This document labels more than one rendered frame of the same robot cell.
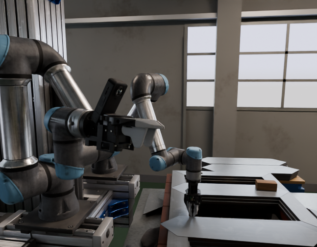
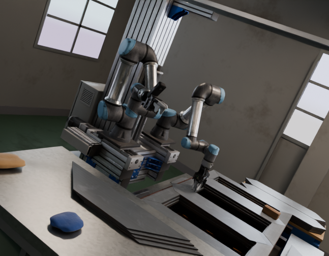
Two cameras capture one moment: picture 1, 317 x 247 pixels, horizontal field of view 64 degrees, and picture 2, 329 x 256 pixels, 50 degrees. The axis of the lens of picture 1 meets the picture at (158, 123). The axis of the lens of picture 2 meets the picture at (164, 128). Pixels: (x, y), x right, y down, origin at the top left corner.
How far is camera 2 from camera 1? 132 cm
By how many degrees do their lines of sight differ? 20
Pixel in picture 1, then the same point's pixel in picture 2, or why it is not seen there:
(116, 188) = (159, 151)
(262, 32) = not seen: outside the picture
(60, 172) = (127, 111)
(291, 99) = not seen: outside the picture
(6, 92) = (123, 66)
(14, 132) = (118, 86)
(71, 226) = (121, 145)
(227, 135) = (308, 183)
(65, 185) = (128, 124)
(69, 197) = (127, 132)
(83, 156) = (139, 109)
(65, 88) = (149, 75)
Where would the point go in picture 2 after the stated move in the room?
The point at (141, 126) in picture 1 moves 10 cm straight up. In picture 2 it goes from (159, 104) to (166, 86)
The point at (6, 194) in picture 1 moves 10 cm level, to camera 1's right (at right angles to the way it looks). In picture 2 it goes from (101, 112) to (114, 119)
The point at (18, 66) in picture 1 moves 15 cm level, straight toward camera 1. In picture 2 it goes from (133, 57) to (132, 59)
